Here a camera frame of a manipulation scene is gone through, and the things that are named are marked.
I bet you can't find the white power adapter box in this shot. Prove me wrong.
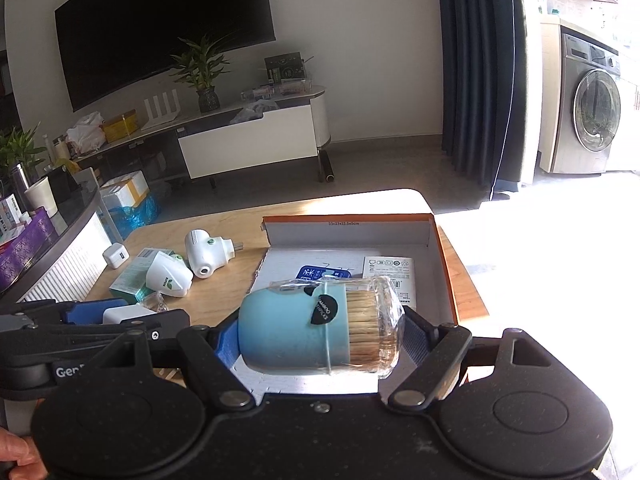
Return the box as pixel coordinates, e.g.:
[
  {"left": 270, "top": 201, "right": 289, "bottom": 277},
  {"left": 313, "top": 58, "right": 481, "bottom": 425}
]
[{"left": 362, "top": 256, "right": 416, "bottom": 310}]

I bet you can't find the potted bamboo on TV stand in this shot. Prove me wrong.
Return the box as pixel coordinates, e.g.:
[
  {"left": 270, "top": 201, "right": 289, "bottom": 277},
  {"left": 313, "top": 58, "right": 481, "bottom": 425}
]
[{"left": 171, "top": 37, "right": 230, "bottom": 113}]

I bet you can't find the cardboard parcel with yellow tape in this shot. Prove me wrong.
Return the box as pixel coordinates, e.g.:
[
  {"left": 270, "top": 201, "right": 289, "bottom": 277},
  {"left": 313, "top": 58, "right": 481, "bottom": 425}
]
[{"left": 100, "top": 170, "right": 149, "bottom": 210}]

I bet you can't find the blue floss pick case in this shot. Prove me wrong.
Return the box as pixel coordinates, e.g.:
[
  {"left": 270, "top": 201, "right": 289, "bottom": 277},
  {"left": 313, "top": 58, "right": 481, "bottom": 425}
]
[{"left": 294, "top": 264, "right": 352, "bottom": 285}]

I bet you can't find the green plant by table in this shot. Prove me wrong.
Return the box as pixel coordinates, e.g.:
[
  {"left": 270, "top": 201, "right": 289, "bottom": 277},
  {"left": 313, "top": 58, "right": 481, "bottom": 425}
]
[{"left": 0, "top": 127, "right": 47, "bottom": 182}]

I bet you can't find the dark blue curtain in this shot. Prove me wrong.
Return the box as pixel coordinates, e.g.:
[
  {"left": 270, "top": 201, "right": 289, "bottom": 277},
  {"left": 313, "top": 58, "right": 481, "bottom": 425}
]
[{"left": 439, "top": 0, "right": 527, "bottom": 194}]

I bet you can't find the black framed display box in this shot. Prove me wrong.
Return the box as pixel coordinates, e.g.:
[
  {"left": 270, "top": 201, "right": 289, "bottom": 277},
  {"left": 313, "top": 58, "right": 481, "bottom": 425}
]
[{"left": 265, "top": 52, "right": 306, "bottom": 84}]

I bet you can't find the white cone mosquito repeller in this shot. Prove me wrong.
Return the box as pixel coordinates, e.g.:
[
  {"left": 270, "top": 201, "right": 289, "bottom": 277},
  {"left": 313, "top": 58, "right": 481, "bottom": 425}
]
[{"left": 145, "top": 252, "right": 194, "bottom": 298}]

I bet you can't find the white plug-in mosquito heater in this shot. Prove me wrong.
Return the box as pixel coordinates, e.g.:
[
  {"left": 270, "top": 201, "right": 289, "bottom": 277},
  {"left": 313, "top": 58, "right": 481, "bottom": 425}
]
[{"left": 184, "top": 229, "right": 244, "bottom": 280}]

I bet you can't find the white wifi router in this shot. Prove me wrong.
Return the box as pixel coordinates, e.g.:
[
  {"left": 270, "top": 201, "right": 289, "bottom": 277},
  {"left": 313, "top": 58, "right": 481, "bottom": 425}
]
[{"left": 141, "top": 89, "right": 181, "bottom": 131}]

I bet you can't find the small white cube charger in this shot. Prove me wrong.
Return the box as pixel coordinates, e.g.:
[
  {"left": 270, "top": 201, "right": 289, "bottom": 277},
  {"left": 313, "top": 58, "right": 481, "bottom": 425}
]
[{"left": 102, "top": 243, "right": 129, "bottom": 270}]

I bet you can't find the white TV stand cabinet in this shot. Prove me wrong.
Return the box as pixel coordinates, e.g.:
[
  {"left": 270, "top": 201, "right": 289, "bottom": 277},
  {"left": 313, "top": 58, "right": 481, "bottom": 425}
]
[{"left": 77, "top": 86, "right": 334, "bottom": 183}]

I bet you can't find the person's left hand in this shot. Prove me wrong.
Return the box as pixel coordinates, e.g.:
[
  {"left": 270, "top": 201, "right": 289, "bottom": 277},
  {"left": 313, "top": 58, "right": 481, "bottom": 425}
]
[{"left": 0, "top": 429, "right": 48, "bottom": 480}]

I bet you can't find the white wall charger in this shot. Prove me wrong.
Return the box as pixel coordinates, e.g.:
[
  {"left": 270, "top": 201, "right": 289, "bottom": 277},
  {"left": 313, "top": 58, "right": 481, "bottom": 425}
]
[{"left": 102, "top": 304, "right": 155, "bottom": 324}]

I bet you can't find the white cup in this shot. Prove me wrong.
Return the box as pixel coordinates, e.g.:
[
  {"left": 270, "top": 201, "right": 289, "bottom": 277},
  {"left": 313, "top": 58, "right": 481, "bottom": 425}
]
[{"left": 25, "top": 177, "right": 58, "bottom": 218}]

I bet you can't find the silver washing machine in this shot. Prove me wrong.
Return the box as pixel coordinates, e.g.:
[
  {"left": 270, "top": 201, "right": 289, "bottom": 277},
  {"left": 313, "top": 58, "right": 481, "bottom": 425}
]
[{"left": 550, "top": 26, "right": 622, "bottom": 174}]

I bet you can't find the blue toothpick holder jar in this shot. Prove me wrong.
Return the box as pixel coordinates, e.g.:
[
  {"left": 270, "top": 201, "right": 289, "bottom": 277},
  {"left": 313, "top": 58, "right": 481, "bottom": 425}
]
[{"left": 238, "top": 276, "right": 405, "bottom": 378}]

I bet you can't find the teal green carton box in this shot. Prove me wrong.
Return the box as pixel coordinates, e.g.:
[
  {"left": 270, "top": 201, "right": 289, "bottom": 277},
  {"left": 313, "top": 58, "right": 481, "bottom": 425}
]
[{"left": 108, "top": 247, "right": 175, "bottom": 304}]

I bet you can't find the orange white cardboard box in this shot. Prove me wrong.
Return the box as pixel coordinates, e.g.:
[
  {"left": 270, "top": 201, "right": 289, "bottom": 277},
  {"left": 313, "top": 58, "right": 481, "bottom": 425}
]
[{"left": 231, "top": 214, "right": 458, "bottom": 402}]

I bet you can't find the purple storage tray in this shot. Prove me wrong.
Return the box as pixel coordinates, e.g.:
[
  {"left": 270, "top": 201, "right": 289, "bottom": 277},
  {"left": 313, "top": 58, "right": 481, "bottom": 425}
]
[{"left": 1, "top": 207, "right": 56, "bottom": 292}]

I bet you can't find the white plastic bag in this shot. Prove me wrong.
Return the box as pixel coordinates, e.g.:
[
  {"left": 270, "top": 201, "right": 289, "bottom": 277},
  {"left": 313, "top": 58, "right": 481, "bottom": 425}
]
[{"left": 66, "top": 112, "right": 106, "bottom": 155}]

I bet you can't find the large black wall television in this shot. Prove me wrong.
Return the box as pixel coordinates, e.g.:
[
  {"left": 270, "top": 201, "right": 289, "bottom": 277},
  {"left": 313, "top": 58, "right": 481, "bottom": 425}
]
[{"left": 54, "top": 0, "right": 276, "bottom": 110}]

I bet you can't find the blue plastic bag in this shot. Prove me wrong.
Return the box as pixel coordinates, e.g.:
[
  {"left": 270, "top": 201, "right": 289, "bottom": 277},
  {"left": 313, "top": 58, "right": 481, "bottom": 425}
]
[{"left": 108, "top": 195, "right": 160, "bottom": 240}]

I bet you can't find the round dark-top ribbed table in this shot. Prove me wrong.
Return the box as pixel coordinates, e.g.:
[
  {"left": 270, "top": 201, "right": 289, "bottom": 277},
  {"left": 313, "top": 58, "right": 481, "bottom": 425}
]
[{"left": 1, "top": 169, "right": 112, "bottom": 309}]

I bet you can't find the yellow box on stand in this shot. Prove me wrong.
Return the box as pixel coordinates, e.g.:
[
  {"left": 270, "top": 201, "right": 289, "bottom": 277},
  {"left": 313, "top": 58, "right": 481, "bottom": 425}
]
[{"left": 101, "top": 110, "right": 139, "bottom": 143}]

